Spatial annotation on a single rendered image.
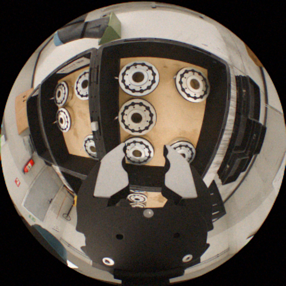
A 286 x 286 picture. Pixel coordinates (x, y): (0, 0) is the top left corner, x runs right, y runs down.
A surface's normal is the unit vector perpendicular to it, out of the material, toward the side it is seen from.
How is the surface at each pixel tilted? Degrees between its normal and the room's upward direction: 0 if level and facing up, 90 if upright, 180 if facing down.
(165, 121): 0
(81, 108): 0
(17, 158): 90
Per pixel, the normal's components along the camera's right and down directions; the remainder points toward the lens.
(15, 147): 0.99, 0.00
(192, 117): -0.09, 0.50
